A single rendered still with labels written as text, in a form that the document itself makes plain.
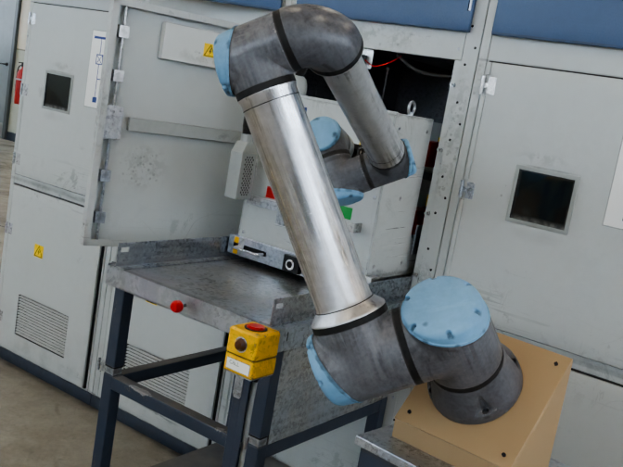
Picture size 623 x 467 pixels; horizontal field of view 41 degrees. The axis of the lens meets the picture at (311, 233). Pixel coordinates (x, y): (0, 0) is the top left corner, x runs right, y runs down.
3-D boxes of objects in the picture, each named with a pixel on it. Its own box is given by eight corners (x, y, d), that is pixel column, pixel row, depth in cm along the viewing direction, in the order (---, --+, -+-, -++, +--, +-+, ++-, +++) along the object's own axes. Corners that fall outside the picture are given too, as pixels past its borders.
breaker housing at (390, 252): (366, 281, 237) (398, 112, 229) (236, 239, 265) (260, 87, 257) (446, 268, 279) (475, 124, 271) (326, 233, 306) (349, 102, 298)
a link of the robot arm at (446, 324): (512, 376, 154) (491, 321, 143) (424, 402, 158) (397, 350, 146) (491, 313, 165) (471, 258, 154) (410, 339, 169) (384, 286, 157)
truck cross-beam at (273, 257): (367, 298, 236) (371, 278, 235) (226, 251, 266) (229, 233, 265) (376, 296, 240) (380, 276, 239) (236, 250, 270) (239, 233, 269)
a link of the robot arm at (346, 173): (369, 189, 197) (353, 142, 200) (324, 205, 199) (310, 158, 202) (375, 197, 206) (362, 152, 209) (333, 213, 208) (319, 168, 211)
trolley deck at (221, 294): (276, 353, 198) (281, 329, 197) (105, 283, 232) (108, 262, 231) (413, 318, 253) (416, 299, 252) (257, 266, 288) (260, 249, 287)
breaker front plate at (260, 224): (362, 280, 237) (393, 114, 229) (235, 240, 264) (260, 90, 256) (364, 280, 238) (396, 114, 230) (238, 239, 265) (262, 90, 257)
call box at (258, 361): (250, 382, 173) (258, 335, 171) (222, 370, 177) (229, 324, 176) (273, 375, 180) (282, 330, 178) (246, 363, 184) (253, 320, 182)
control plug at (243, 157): (235, 199, 250) (244, 142, 247) (223, 196, 253) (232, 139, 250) (251, 199, 257) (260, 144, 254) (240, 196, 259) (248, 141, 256)
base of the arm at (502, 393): (539, 360, 166) (529, 331, 159) (496, 439, 158) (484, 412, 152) (457, 333, 178) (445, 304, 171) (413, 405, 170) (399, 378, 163)
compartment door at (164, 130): (75, 240, 256) (106, -5, 244) (248, 246, 294) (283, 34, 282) (82, 246, 251) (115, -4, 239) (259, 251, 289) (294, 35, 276)
